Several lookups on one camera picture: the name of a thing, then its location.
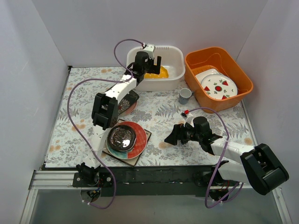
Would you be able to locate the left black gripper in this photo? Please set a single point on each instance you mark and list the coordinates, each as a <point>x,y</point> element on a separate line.
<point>151,64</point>

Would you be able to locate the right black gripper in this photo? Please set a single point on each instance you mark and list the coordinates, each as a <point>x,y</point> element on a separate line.
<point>182,133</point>

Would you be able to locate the yellow dotted scalloped plate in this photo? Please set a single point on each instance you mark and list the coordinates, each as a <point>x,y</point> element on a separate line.
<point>163,74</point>

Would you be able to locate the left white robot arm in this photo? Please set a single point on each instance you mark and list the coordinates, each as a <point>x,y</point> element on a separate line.
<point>105,111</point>

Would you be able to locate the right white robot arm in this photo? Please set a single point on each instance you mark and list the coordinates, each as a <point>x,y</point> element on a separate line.
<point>257,166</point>

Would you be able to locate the white plastic bin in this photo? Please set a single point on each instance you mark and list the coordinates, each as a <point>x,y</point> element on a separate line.
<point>173,62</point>

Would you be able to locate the white plate in orange bin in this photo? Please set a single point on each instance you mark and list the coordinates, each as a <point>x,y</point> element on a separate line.
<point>206,73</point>

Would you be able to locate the orange plastic bin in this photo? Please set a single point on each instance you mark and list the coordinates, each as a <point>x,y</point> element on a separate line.
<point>219,59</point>

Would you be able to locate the red and teal round plate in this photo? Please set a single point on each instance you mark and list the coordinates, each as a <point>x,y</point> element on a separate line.
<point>126,140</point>

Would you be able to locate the small grey white cup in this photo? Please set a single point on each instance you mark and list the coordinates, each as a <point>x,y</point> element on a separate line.
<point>184,95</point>

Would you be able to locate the black floral square plate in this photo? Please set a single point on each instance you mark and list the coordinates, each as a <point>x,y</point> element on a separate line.
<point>128,100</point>

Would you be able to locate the watermelon pattern round plate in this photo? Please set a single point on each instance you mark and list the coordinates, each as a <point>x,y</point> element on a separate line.
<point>219,87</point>

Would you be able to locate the floral patterned table mat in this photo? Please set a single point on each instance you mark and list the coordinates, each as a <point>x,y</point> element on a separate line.
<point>156,111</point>

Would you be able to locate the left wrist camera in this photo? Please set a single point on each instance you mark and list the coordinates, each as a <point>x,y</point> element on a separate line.
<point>149,49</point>

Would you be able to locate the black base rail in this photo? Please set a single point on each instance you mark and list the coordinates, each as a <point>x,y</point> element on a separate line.
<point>128,181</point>

